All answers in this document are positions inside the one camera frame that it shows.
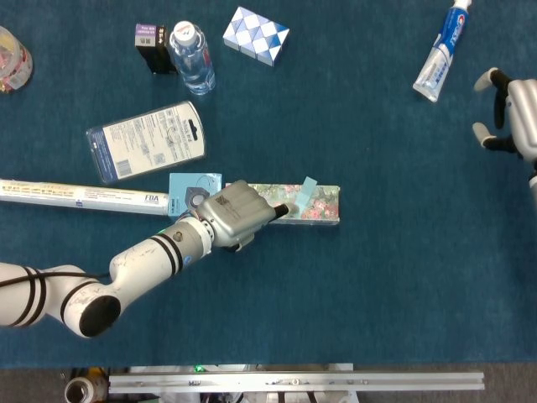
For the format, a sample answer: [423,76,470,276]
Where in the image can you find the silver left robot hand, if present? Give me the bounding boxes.
[196,179,300,254]

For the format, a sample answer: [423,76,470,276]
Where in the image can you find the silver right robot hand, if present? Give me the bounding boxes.
[472,66,537,160]

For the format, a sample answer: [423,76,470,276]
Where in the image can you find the light blue tape strip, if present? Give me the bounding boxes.
[289,175,321,220]

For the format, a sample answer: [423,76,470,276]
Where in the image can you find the light blue speaker box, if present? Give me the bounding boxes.
[167,172,224,220]

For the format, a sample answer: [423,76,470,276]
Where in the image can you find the long floral print box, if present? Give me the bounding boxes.
[225,183,342,227]

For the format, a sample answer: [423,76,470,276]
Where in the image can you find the white blue toothpaste tube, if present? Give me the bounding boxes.
[412,0,474,104]

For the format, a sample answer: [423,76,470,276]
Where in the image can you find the long white roll box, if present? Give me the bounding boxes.
[0,178,170,217]

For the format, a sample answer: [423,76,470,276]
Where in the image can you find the black purple small box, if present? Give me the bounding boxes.
[134,23,180,76]

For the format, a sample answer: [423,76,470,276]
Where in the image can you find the white blister pack card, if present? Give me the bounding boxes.
[86,100,208,186]

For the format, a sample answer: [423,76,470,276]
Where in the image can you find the teal felt table cloth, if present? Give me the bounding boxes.
[0,0,537,371]

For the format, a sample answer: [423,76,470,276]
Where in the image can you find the clear water bottle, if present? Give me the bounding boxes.
[168,20,217,97]

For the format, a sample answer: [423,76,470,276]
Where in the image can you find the blue white snake puzzle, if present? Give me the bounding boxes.
[222,5,291,68]

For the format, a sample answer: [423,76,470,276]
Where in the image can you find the brown tape roll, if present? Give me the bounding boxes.
[63,375,110,403]

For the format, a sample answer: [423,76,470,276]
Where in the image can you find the aluminium profile rail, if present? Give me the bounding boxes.
[107,370,487,395]

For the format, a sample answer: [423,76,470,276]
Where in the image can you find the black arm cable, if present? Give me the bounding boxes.
[0,270,111,290]

